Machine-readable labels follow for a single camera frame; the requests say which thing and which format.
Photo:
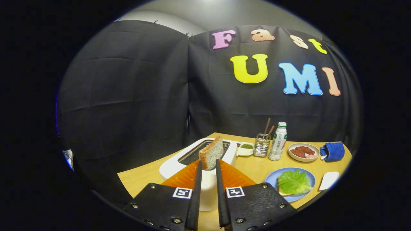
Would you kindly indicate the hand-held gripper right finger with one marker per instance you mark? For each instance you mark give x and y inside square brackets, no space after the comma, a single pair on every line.
[253,205]

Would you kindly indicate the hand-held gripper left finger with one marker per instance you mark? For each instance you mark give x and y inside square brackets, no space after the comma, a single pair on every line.
[167,205]

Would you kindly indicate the green lettuce leaf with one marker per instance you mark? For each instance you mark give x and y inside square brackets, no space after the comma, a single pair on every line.
[293,181]

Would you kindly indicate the toasted bread slice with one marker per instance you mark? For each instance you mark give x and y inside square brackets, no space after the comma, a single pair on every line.
[212,154]

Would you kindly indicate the blue round plate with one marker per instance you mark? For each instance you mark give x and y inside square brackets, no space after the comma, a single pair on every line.
[271,181]

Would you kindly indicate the white bread slice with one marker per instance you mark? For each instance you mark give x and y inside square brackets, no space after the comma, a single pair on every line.
[284,193]

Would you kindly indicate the white toaster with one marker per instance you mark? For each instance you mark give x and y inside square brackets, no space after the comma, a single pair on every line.
[208,192]

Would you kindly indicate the white divided condiment dish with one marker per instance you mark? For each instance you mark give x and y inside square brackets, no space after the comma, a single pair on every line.
[246,152]

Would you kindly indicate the beige round plate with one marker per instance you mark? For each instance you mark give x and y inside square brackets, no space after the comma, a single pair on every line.
[293,158]

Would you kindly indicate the white drink bottle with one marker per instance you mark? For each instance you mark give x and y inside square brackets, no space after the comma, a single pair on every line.
[277,144]

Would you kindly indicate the brown meat piece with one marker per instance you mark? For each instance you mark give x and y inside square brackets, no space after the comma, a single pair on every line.
[297,152]
[308,150]

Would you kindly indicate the brown chopstick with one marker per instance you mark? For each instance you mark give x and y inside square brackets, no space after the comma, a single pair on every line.
[266,126]
[270,132]

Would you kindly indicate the pink ham slice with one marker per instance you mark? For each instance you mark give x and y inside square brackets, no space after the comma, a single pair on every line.
[310,156]

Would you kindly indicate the small white rectangular plate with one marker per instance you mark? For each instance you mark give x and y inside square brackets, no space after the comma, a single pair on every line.
[329,180]

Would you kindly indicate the blue folded towel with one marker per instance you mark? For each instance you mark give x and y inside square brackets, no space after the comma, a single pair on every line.
[334,151]

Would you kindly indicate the black backdrop cloth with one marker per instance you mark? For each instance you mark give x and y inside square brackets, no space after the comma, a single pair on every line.
[128,96]

